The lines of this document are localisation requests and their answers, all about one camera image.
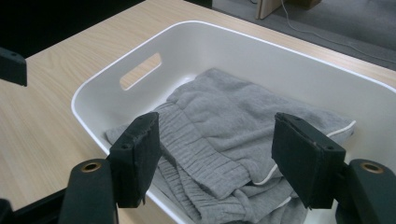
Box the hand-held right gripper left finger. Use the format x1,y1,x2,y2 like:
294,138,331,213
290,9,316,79
107,111,163,209

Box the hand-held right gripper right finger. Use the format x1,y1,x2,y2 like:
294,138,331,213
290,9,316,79
270,111,347,210

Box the grey pants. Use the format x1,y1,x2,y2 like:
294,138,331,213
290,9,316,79
105,67,358,224

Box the white plastic basket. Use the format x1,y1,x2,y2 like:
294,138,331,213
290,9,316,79
70,20,396,224

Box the black curtain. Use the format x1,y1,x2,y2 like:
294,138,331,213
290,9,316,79
0,0,146,60

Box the light wooden desk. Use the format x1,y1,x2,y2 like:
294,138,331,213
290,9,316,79
255,0,322,21

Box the thin white floor cable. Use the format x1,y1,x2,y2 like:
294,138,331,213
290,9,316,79
279,0,396,65

